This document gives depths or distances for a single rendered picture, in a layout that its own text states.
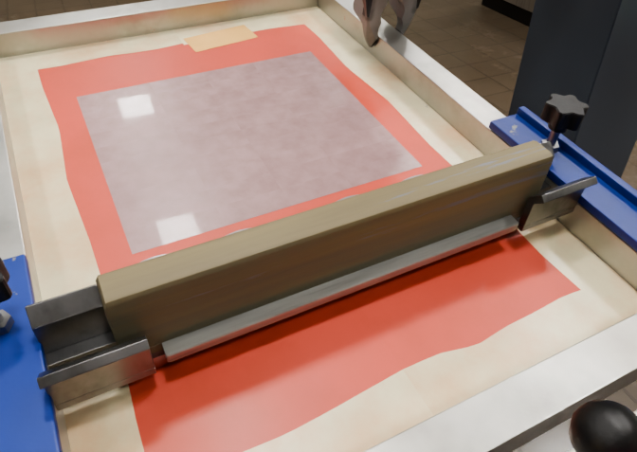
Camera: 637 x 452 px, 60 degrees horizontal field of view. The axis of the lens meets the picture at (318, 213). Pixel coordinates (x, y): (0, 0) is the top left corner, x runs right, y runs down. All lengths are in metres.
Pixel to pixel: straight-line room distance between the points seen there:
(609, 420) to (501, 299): 0.31
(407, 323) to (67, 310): 0.28
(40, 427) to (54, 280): 0.17
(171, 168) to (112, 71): 0.24
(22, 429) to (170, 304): 0.12
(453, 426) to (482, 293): 0.16
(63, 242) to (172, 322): 0.20
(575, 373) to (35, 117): 0.65
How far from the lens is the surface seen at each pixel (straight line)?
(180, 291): 0.41
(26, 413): 0.44
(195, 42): 0.90
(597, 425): 0.25
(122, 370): 0.44
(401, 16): 0.87
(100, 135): 0.72
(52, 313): 0.45
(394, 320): 0.51
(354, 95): 0.78
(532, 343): 0.53
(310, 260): 0.44
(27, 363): 0.46
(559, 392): 0.47
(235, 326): 0.45
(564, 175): 0.64
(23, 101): 0.81
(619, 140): 1.25
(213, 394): 0.46
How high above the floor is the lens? 1.38
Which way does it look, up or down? 38 degrees down
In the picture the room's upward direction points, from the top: straight up
